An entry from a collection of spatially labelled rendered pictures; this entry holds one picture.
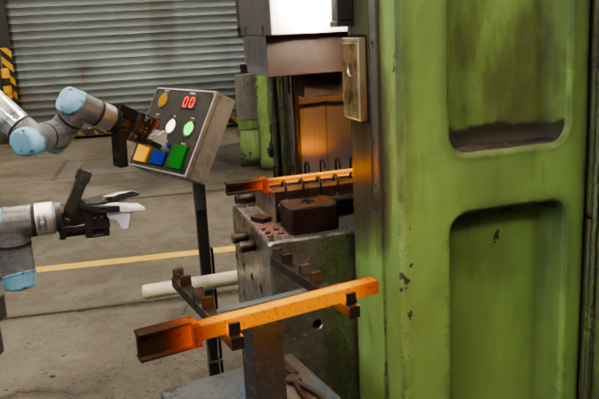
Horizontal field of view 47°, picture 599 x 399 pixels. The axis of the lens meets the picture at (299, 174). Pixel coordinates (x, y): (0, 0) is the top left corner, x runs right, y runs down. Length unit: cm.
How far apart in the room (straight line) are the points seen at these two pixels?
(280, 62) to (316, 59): 9
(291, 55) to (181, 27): 801
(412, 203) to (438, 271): 16
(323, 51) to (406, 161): 45
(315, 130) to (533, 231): 69
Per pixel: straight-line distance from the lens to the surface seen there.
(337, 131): 198
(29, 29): 977
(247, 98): 684
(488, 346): 163
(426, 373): 150
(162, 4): 963
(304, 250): 158
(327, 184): 172
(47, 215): 166
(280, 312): 113
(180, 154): 212
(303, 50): 165
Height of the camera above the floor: 139
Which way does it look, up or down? 13 degrees down
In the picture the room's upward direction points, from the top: 3 degrees counter-clockwise
